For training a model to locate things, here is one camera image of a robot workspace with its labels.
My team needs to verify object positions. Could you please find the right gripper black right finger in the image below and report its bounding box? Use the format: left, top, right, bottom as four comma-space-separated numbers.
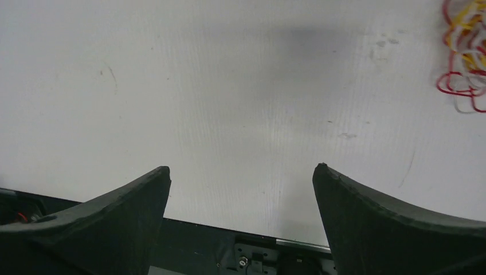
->
312, 163, 485, 274

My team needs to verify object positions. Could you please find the yellow thin cable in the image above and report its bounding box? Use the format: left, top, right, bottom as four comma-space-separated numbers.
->
445, 0, 486, 70

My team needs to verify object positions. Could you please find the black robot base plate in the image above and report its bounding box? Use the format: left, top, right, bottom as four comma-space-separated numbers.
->
149, 218, 337, 274

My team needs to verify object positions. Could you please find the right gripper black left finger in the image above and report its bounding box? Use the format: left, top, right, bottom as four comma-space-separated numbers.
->
1, 166, 171, 274

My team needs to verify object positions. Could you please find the red thin cable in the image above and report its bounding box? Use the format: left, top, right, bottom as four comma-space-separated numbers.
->
436, 0, 486, 114

